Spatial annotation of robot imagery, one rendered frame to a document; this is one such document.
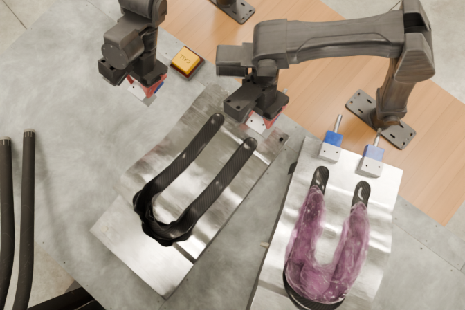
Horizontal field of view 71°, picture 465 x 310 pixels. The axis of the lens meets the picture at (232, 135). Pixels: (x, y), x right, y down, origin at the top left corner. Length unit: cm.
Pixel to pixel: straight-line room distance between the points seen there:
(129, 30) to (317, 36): 34
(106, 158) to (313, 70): 66
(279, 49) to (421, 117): 60
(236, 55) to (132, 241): 53
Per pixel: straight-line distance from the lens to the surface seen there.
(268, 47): 57
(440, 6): 239
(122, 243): 89
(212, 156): 83
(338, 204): 86
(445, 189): 105
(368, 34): 57
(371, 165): 88
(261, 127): 78
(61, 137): 107
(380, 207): 91
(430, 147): 105
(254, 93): 66
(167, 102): 99
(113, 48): 66
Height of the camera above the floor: 170
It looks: 75 degrees down
